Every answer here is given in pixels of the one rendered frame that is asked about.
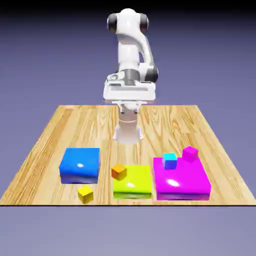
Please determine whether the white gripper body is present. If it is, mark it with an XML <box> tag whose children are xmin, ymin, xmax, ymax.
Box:
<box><xmin>102</xmin><ymin>80</ymin><xmax>157</xmax><ymax>105</ymax></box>

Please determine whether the small cyan cube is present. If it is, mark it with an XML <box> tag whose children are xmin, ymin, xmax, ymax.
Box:
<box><xmin>162</xmin><ymin>152</ymin><xmax>178</xmax><ymax>171</ymax></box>

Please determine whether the small orange cube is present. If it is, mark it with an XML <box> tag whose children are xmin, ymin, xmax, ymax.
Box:
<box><xmin>111</xmin><ymin>163</ymin><xmax>128</xmax><ymax>181</ymax></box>

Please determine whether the small magenta cube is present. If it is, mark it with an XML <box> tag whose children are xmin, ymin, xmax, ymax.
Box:
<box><xmin>182</xmin><ymin>145</ymin><xmax>200</xmax><ymax>163</ymax></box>

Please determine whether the small yellow cube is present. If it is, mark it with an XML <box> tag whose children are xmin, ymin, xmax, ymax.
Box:
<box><xmin>77</xmin><ymin>185</ymin><xmax>94</xmax><ymax>205</ymax></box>

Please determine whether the large blue box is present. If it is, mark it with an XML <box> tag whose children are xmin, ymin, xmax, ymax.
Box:
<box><xmin>58</xmin><ymin>147</ymin><xmax>101</xmax><ymax>185</ymax></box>

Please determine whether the large lime yellow box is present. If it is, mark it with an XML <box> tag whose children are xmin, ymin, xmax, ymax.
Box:
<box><xmin>112</xmin><ymin>164</ymin><xmax>153</xmax><ymax>200</ymax></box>

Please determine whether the large magenta box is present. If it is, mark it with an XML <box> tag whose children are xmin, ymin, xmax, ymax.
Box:
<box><xmin>152</xmin><ymin>156</ymin><xmax>212</xmax><ymax>201</ymax></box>

